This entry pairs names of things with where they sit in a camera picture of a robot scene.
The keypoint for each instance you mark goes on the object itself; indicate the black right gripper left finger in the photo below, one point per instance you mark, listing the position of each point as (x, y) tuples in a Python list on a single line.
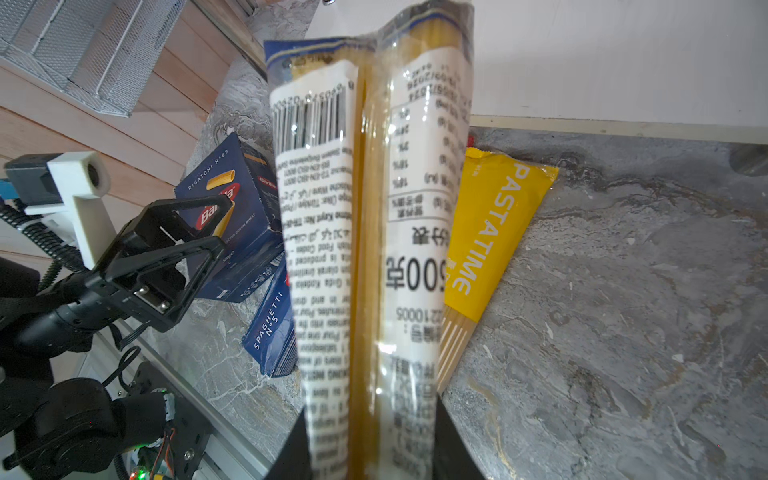
[(293, 461)]

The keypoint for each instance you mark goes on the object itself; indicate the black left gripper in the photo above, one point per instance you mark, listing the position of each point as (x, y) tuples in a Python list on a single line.
[(168, 251)]

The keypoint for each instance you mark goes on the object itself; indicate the white two-tier shelf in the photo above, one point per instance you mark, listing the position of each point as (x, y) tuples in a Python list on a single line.
[(668, 69)]

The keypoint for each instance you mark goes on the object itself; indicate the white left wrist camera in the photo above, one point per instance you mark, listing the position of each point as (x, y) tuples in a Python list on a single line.
[(67, 190)]

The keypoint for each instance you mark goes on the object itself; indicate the white wire mesh organizer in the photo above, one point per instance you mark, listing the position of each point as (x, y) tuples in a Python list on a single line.
[(99, 53)]

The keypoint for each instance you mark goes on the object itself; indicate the clear blue-ended spaghetti bag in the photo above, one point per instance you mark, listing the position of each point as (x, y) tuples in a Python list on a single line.
[(369, 138)]

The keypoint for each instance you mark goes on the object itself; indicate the blue Barilla rigatoni box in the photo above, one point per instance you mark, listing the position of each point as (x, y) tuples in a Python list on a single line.
[(250, 227)]

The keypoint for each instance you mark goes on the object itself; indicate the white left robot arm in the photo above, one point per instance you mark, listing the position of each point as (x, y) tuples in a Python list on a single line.
[(75, 425)]

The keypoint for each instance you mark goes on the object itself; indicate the yellow Pastatime spaghetti bag centre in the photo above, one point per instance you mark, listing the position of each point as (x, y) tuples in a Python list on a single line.
[(498, 199)]

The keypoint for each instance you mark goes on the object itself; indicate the blue Barilla spaghetti bag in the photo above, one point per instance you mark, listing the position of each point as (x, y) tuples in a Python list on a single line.
[(271, 338)]

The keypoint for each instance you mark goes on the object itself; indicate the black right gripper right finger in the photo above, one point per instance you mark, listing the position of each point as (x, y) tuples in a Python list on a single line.
[(451, 459)]

